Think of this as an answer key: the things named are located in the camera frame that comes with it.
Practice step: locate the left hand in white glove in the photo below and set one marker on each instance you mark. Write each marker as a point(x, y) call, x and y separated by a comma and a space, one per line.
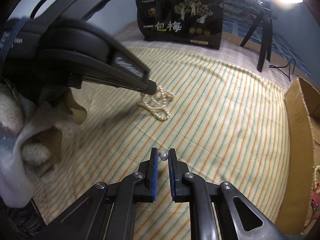
point(31, 140)

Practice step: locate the black printed snack bag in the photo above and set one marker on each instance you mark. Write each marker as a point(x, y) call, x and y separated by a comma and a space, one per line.
point(197, 22)

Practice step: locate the pink checked bed sheet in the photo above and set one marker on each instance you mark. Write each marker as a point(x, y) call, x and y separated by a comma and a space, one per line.
point(246, 57)

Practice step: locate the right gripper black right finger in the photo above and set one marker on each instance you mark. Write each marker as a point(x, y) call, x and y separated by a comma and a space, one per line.
point(180, 193)

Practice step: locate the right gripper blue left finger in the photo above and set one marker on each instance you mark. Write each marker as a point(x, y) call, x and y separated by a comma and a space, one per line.
point(148, 187)

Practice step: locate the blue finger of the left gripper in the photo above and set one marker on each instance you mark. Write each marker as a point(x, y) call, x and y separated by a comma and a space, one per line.
point(134, 83)

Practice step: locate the brown cardboard box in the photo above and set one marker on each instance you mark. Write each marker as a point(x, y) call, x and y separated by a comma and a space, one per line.
point(302, 105)

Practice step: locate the yellow striped cloth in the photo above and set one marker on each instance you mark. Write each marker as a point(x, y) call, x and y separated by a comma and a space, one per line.
point(226, 123)

